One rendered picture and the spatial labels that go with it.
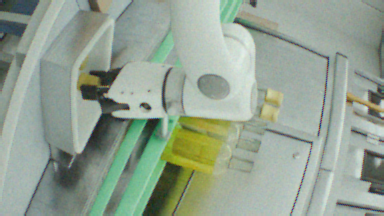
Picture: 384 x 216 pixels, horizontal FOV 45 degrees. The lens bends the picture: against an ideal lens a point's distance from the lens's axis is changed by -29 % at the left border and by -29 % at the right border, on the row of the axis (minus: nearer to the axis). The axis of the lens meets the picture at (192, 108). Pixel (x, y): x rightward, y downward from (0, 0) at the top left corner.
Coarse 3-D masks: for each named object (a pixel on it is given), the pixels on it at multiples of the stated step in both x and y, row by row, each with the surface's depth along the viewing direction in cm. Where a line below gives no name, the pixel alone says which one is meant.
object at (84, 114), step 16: (96, 32) 101; (112, 32) 106; (96, 48) 109; (80, 64) 94; (96, 64) 112; (80, 96) 117; (80, 112) 114; (96, 112) 115; (80, 128) 111; (80, 144) 108
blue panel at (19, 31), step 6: (24, 0) 145; (30, 0) 145; (36, 0) 145; (18, 6) 142; (24, 6) 142; (30, 6) 142; (36, 6) 142; (12, 12) 140; (18, 12) 140; (24, 12) 140; (30, 12) 139; (0, 24) 135; (6, 24) 135; (0, 30) 132; (6, 30) 133; (12, 30) 133; (18, 30) 133; (24, 30) 133
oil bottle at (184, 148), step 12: (180, 132) 128; (168, 144) 125; (180, 144) 126; (192, 144) 126; (204, 144) 126; (216, 144) 127; (168, 156) 127; (180, 156) 126; (192, 156) 125; (204, 156) 124; (216, 156) 124; (228, 156) 125; (192, 168) 128; (204, 168) 127; (216, 168) 126; (228, 168) 127
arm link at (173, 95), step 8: (176, 72) 98; (184, 72) 98; (168, 80) 98; (176, 80) 97; (184, 80) 97; (168, 88) 97; (176, 88) 97; (168, 96) 97; (176, 96) 97; (168, 104) 98; (176, 104) 97; (168, 112) 97; (176, 112) 98; (184, 112) 98
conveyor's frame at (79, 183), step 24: (144, 0) 141; (168, 0) 141; (120, 24) 132; (144, 24) 132; (168, 24) 134; (120, 48) 125; (144, 48) 126; (120, 120) 123; (96, 144) 118; (48, 168) 110; (72, 168) 111; (96, 168) 113; (48, 192) 105; (72, 192) 106
